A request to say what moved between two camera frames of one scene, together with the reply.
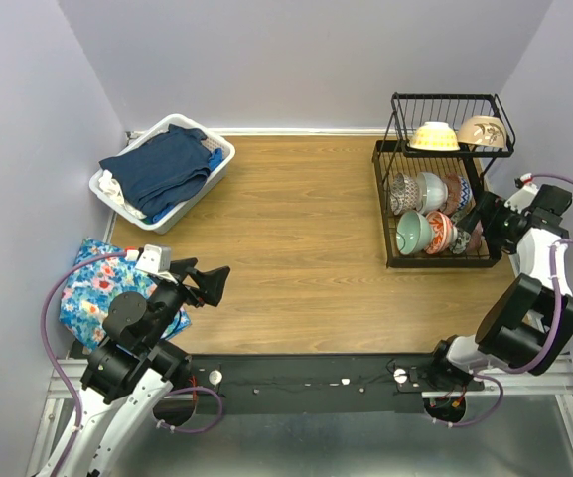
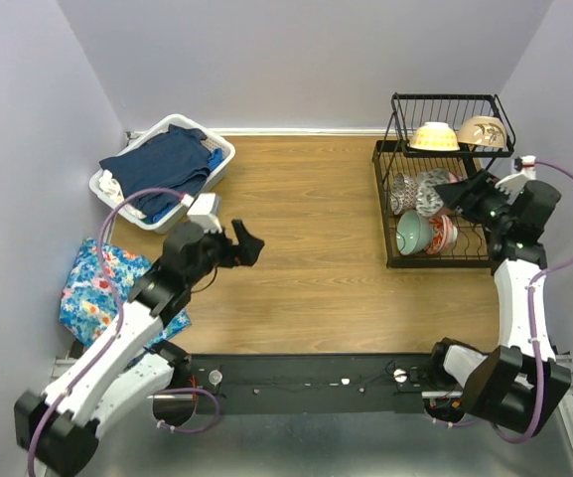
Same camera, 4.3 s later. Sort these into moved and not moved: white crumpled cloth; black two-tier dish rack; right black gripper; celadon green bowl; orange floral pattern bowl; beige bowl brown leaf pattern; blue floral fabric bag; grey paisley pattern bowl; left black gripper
Moved: right black gripper; grey paisley pattern bowl; left black gripper
Not moved: celadon green bowl; orange floral pattern bowl; black two-tier dish rack; white crumpled cloth; blue floral fabric bag; beige bowl brown leaf pattern
